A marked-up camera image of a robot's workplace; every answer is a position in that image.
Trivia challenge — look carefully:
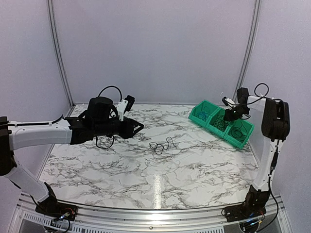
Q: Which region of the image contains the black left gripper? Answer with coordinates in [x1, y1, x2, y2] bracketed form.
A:
[93, 116, 144, 139]

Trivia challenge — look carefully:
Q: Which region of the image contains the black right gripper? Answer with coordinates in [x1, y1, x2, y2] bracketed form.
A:
[224, 105, 249, 122]

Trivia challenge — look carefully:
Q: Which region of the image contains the thin black long cable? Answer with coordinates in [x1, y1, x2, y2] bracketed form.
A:
[211, 110, 230, 133]

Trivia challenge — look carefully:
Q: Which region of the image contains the thick black cable bin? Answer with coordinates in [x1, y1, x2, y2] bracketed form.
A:
[229, 121, 248, 141]

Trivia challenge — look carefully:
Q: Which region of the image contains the blue cable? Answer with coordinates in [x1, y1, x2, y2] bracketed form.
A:
[196, 105, 211, 122]

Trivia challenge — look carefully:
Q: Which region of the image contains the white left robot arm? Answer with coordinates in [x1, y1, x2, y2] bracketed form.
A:
[0, 96, 144, 219]

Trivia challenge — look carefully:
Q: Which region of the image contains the green plastic bin right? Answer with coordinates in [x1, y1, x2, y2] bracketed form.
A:
[224, 119, 254, 149]

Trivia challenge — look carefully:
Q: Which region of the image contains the green plastic bin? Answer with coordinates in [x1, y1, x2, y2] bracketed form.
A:
[205, 108, 233, 138]
[224, 119, 254, 149]
[188, 100, 220, 128]

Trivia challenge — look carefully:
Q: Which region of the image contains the green plastic bin middle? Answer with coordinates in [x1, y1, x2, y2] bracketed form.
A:
[205, 108, 233, 138]

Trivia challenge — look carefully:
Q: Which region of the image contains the green plastic bin left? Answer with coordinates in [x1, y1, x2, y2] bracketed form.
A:
[188, 100, 220, 128]

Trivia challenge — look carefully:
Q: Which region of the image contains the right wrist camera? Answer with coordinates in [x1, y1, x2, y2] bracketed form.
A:
[222, 97, 237, 108]

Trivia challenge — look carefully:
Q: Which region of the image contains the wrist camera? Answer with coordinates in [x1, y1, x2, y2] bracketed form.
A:
[222, 97, 237, 108]
[116, 95, 135, 121]

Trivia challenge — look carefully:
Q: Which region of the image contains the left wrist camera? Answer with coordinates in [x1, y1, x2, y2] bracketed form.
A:
[116, 95, 135, 121]

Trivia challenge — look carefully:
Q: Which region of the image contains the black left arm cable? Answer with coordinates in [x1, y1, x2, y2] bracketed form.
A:
[7, 85, 123, 149]

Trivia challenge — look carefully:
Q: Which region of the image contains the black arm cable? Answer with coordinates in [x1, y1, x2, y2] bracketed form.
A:
[7, 85, 123, 149]
[245, 83, 280, 229]

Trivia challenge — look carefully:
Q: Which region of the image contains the aluminium right corner post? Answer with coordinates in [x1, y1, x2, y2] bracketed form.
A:
[235, 0, 262, 91]

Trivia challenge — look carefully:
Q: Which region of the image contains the aluminium corner post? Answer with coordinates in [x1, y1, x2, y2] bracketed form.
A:
[235, 0, 262, 91]
[46, 0, 75, 108]

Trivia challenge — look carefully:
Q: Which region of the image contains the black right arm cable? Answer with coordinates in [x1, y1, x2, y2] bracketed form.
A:
[245, 83, 280, 229]

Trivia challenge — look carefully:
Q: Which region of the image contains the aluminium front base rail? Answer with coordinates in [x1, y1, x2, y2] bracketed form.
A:
[8, 194, 293, 233]

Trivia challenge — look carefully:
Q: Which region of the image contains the aluminium left corner post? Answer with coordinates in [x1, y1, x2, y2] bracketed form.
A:
[46, 0, 75, 108]

